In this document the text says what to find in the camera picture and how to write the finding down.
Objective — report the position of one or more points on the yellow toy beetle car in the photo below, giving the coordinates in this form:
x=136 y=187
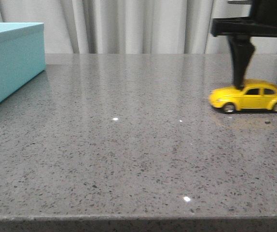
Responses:
x=254 y=94

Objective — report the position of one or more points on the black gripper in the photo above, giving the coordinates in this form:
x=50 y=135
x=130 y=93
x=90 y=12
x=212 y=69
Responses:
x=261 y=22

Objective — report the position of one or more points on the light blue storage box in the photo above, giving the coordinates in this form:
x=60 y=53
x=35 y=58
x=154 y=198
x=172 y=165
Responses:
x=21 y=55

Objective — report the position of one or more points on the white pleated curtain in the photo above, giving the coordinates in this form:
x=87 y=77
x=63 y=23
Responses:
x=125 y=26

